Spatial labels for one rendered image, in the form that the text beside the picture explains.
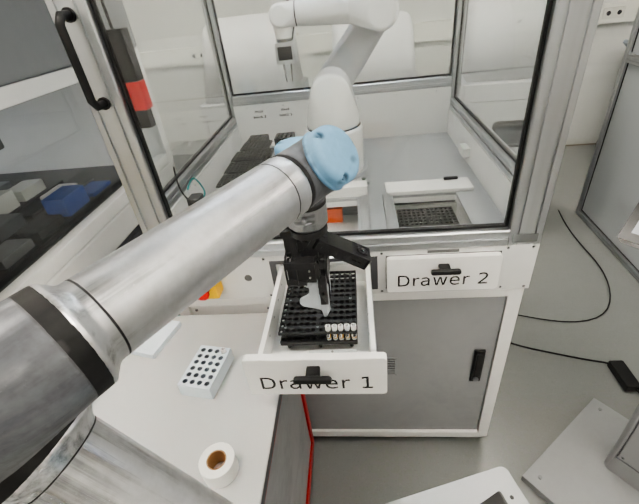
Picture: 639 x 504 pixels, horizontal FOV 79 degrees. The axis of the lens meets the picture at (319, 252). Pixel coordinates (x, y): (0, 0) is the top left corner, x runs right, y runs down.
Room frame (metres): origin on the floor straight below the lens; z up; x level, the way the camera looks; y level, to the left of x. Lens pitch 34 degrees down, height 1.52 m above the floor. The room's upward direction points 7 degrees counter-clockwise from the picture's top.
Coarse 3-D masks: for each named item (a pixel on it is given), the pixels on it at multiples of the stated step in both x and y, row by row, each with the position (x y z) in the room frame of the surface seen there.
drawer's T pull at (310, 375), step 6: (312, 366) 0.51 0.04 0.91; (318, 366) 0.50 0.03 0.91; (306, 372) 0.49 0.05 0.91; (312, 372) 0.49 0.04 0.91; (318, 372) 0.49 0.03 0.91; (294, 378) 0.48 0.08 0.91; (300, 378) 0.48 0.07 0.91; (306, 378) 0.48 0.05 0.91; (312, 378) 0.48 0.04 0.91; (318, 378) 0.47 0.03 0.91; (324, 378) 0.47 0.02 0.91; (330, 378) 0.47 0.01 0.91
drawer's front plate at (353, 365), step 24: (264, 360) 0.52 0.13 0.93; (288, 360) 0.51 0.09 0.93; (312, 360) 0.51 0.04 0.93; (336, 360) 0.50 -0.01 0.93; (360, 360) 0.49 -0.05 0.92; (384, 360) 0.49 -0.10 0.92; (264, 384) 0.52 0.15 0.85; (288, 384) 0.52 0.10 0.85; (360, 384) 0.50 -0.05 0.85; (384, 384) 0.49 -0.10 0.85
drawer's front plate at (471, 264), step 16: (400, 256) 0.81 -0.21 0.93; (416, 256) 0.80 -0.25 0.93; (432, 256) 0.79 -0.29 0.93; (448, 256) 0.79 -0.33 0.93; (464, 256) 0.78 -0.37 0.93; (480, 256) 0.77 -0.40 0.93; (496, 256) 0.76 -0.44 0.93; (400, 272) 0.80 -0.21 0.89; (416, 272) 0.79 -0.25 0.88; (464, 272) 0.77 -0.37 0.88; (480, 272) 0.77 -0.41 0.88; (496, 272) 0.76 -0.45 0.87; (400, 288) 0.80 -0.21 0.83; (416, 288) 0.79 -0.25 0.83; (432, 288) 0.79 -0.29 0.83; (448, 288) 0.78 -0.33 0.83; (464, 288) 0.77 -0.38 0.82; (480, 288) 0.77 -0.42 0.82
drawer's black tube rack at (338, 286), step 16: (336, 272) 0.82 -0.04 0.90; (352, 272) 0.81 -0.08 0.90; (288, 288) 0.78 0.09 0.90; (304, 288) 0.76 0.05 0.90; (336, 288) 0.75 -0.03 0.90; (352, 288) 0.74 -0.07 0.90; (288, 304) 0.74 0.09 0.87; (336, 304) 0.69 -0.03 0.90; (352, 304) 0.68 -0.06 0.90; (288, 320) 0.68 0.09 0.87; (304, 320) 0.65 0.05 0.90; (320, 320) 0.64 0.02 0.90; (336, 320) 0.64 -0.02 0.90; (352, 320) 0.63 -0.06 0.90; (288, 336) 0.63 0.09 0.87; (304, 336) 0.63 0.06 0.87; (320, 336) 0.62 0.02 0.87
